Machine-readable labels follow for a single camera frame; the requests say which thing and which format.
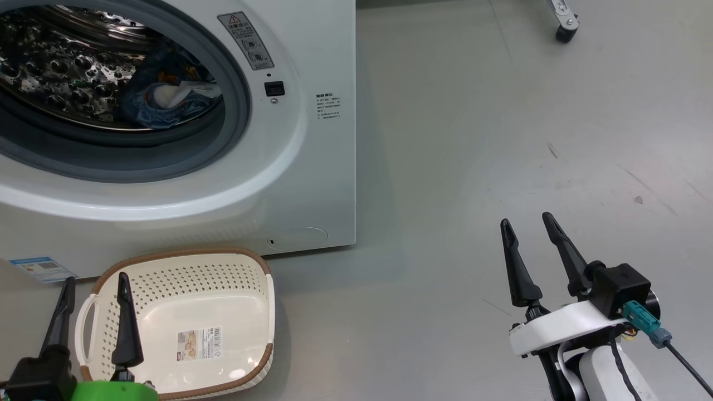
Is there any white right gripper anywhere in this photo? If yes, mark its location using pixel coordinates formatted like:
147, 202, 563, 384
500, 212, 627, 401

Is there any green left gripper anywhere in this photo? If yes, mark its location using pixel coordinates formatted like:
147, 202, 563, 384
40, 272, 159, 401

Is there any blue cartoon print garment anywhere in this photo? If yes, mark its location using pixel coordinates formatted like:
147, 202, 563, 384
120, 78, 223, 130
139, 42, 215, 84

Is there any white front-load washing machine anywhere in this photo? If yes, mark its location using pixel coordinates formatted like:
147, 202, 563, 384
0, 0, 357, 279

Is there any steel washer drum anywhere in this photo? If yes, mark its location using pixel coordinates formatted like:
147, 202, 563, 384
0, 4, 223, 131

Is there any blue energy label sticker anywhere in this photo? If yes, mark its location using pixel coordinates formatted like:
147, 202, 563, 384
8, 256, 77, 283

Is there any basket barcode label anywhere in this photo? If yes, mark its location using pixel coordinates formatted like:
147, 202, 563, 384
177, 326, 222, 361

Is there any white perforated laundry basket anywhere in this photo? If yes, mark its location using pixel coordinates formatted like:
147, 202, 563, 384
74, 248, 276, 400

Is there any round white filter cover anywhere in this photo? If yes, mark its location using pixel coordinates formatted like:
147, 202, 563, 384
267, 226, 329, 250

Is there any grey warning sticker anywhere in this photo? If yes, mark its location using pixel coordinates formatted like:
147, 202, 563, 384
217, 11, 275, 71

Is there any teal right camera connector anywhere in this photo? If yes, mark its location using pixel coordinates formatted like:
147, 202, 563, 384
623, 301, 673, 349

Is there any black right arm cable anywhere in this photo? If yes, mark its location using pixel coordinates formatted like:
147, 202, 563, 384
607, 329, 641, 401

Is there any right camera cable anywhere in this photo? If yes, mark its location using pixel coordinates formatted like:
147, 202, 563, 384
666, 341, 713, 397

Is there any metal caster bracket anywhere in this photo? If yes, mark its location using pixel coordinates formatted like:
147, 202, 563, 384
546, 0, 580, 31

